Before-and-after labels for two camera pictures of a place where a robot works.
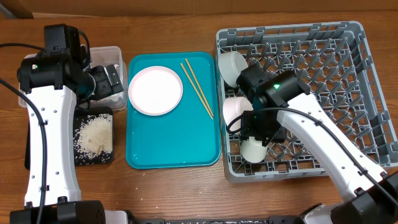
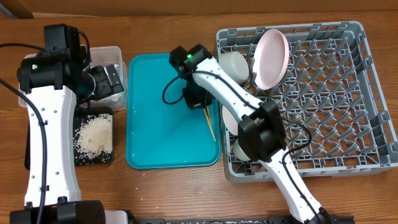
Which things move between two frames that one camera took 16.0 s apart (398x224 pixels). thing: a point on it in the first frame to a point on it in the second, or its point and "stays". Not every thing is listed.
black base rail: x=271 y=219 stays
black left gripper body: x=103 y=87 stays
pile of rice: x=93 y=138 stays
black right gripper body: x=264 y=125 to x=196 y=96
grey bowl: x=231 y=64 stays
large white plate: x=155 y=91 to x=271 y=59
